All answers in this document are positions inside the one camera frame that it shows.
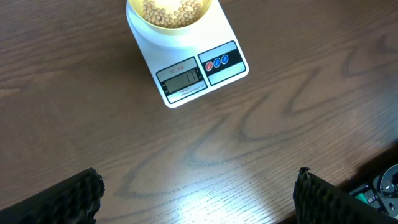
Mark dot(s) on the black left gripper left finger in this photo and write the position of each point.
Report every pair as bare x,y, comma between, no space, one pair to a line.
73,200

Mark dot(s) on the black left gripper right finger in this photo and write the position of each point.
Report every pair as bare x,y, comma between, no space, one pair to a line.
319,202

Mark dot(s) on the white digital kitchen scale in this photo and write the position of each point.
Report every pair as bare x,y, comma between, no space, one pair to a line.
185,67

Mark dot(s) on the pale yellow plastic bowl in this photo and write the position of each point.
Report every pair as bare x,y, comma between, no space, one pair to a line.
136,7

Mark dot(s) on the soybeans in yellow bowl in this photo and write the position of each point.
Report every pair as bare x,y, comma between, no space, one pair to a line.
184,14

